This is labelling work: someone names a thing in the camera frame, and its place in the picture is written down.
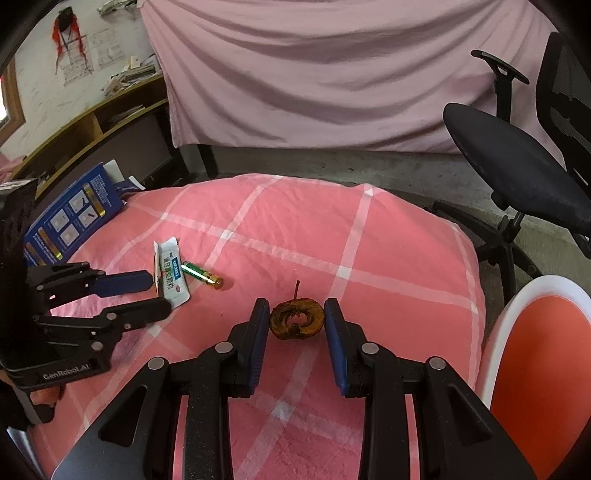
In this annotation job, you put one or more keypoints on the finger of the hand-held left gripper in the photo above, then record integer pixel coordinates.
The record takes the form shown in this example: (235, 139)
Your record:
(124, 282)
(143, 311)

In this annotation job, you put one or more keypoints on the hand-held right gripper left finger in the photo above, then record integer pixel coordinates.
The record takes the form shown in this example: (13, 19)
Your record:
(258, 344)

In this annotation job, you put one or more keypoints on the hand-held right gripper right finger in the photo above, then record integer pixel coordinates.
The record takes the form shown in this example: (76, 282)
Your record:
(334, 348)

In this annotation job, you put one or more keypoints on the browned apple core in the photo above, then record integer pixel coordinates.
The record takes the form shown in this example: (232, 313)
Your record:
(281, 323)

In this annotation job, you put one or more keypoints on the white printed wrapper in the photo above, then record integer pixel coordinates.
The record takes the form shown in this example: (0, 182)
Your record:
(171, 277)

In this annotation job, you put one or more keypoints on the orange bin with white rim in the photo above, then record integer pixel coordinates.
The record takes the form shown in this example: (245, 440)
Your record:
(545, 369)

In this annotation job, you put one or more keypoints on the green and gold battery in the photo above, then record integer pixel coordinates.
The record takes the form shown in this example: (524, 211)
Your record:
(201, 273)

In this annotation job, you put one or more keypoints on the blue printed box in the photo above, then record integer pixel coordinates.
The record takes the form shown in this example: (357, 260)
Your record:
(69, 217)

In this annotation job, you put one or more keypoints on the white and blue packet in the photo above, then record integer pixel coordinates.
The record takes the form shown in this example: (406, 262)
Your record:
(131, 184)

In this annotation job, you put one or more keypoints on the pink checked tablecloth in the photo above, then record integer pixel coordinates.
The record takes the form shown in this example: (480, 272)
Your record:
(277, 230)

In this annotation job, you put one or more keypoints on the wooden shelf unit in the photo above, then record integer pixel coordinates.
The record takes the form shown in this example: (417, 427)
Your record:
(92, 127)

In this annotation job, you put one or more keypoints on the stack of books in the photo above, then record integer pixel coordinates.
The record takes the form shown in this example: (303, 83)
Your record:
(131, 76)

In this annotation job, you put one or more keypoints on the black office chair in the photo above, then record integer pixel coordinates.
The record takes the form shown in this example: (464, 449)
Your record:
(508, 161)

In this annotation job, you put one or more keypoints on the pink hanging cloth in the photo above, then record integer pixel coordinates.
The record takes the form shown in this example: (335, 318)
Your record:
(323, 69)

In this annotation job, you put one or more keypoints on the wooden window frame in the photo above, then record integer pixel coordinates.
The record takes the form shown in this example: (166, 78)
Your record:
(18, 101)

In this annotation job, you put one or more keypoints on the white wall paper sheets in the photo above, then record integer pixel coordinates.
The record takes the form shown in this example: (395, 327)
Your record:
(104, 50)

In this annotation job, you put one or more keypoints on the red knot wall ornament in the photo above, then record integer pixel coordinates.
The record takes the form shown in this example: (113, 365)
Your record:
(69, 27)

